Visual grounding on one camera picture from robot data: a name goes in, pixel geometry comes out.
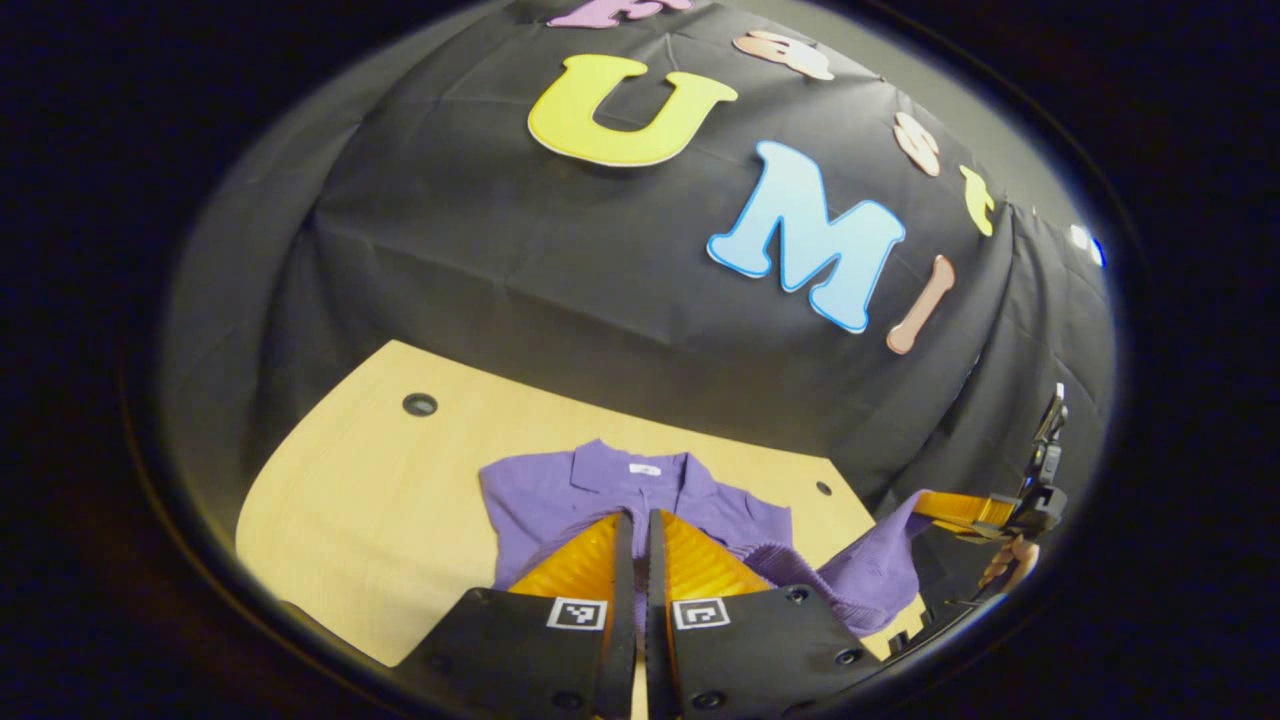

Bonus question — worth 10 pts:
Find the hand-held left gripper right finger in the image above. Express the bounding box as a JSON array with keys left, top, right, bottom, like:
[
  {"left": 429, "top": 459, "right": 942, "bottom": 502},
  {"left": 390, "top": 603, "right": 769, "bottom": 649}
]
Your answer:
[{"left": 645, "top": 508, "right": 881, "bottom": 720}]

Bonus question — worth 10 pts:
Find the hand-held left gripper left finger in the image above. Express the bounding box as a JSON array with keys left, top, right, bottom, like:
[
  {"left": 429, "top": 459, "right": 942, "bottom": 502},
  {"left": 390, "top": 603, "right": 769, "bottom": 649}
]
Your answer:
[{"left": 395, "top": 510, "right": 639, "bottom": 720}]

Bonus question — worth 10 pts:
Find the purple collared shirt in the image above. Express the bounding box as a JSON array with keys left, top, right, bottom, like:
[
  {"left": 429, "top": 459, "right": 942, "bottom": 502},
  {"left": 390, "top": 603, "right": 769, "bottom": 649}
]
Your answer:
[{"left": 478, "top": 438, "right": 936, "bottom": 638}]

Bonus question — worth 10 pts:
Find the black backdrop cloth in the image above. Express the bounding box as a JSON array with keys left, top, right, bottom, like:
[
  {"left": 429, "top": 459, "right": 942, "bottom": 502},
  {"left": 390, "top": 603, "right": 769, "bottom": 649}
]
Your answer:
[{"left": 160, "top": 0, "right": 1116, "bottom": 601}]

